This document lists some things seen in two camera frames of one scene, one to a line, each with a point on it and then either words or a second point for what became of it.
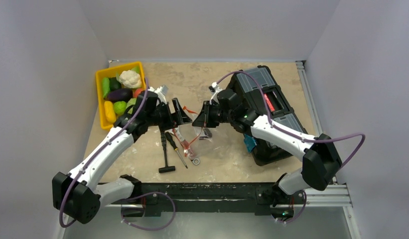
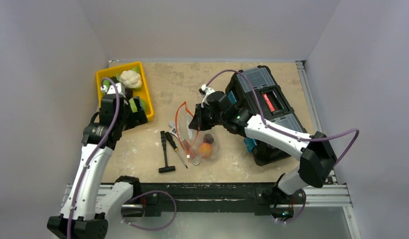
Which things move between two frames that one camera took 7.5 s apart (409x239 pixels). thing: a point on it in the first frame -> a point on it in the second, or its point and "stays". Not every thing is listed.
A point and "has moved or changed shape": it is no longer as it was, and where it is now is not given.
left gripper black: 180,117 -> 136,118
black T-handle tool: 166,169 stays
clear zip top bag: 193,139 has moved or changed shape
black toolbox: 260,93 stays
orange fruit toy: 137,92 -> 205,150
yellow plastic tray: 105,124 stays
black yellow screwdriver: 174,145 stays
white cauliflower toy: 130,78 stays
